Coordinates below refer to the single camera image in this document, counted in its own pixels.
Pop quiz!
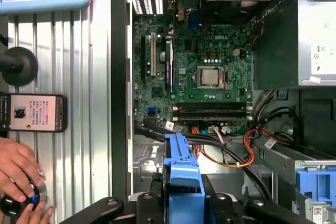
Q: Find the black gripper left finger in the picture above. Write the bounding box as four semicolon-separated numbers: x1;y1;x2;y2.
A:
61;173;165;224

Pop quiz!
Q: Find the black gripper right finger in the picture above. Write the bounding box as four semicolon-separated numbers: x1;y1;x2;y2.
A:
201;174;299;224

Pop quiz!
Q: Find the hard disk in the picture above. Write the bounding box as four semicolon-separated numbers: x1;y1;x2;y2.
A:
162;132;205;224

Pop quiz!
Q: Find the round black tool blue ring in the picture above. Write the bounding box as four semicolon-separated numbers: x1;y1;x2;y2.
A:
0;180;48;218

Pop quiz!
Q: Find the person's right hand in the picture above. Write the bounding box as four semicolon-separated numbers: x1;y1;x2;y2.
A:
15;201;55;224

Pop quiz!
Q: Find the person's left hand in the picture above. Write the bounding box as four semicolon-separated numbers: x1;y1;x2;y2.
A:
0;137;44;202

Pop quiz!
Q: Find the silver drive cage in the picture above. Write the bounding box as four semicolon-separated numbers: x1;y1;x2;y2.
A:
253;140;336;224

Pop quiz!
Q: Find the black RAM slot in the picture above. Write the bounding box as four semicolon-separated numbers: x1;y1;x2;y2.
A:
173;111;253;121
173;102;253;111

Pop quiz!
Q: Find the blue drive latch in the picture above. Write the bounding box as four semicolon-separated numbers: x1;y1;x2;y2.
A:
295;167;336;206

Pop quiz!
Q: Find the green motherboard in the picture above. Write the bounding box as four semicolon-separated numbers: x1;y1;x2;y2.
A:
132;15;254;135

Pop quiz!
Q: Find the silver CPU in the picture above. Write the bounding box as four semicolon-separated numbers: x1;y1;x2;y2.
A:
201;68;220;87

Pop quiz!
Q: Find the CPU socket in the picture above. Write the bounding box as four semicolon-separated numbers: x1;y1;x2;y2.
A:
195;65;229;90

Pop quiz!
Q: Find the black PC case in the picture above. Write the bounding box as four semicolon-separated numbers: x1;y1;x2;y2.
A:
110;0;336;224

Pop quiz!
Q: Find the black expansion slot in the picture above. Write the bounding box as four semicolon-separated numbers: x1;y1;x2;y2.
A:
140;35;146;82

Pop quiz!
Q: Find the black smartphone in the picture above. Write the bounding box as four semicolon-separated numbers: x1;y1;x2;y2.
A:
0;92;68;133

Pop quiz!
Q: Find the white expansion slot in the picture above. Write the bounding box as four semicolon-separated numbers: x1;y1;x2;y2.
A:
150;31;157;77

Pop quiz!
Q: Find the grey power supply unit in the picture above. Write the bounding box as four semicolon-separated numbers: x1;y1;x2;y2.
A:
251;0;336;90

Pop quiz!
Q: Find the orange wire bundle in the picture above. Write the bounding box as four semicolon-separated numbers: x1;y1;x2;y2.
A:
190;126;295;168

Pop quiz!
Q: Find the black round mount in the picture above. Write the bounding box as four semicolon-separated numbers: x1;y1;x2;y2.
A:
0;47;39;87

